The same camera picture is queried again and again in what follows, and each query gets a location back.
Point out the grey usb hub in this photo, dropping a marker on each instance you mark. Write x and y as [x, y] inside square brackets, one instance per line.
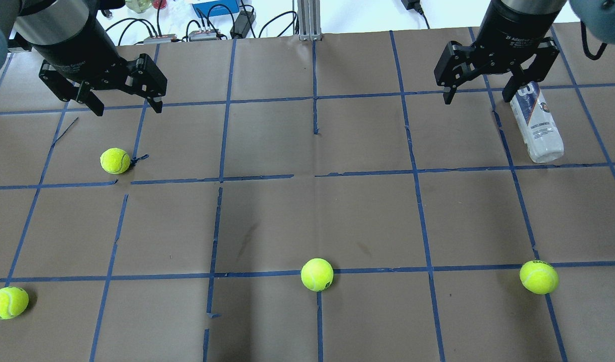
[158, 39]
[204, 35]

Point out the robot arm near tube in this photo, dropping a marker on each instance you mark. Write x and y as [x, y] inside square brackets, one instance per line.
[513, 39]

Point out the black power adapter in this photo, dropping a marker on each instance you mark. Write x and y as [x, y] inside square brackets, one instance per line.
[243, 24]

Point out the tennis ball near tape curl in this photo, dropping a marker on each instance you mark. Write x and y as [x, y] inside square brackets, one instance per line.
[115, 161]

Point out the black gripper body near tube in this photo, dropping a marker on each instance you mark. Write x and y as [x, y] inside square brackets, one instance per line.
[512, 31]

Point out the blue box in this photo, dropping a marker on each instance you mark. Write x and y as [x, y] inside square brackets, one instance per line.
[216, 8]

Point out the tennis ball at corner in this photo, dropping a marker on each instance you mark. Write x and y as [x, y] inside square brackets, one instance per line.
[13, 302]

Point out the grey usb hub right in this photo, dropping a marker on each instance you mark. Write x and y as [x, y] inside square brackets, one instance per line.
[204, 35]

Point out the tube gripper black finger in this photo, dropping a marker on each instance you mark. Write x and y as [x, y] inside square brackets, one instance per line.
[449, 91]
[518, 79]

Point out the tennis ball side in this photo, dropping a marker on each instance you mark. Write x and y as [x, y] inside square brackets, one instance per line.
[539, 277]

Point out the aluminium frame post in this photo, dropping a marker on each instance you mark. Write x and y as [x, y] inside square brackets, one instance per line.
[309, 19]

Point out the tennis ball centre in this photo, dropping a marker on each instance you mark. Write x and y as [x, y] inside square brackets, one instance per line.
[317, 274]

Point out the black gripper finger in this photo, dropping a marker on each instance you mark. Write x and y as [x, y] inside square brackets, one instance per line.
[90, 99]
[155, 101]

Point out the grey usb hub left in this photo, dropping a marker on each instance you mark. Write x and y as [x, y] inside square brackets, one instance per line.
[158, 39]

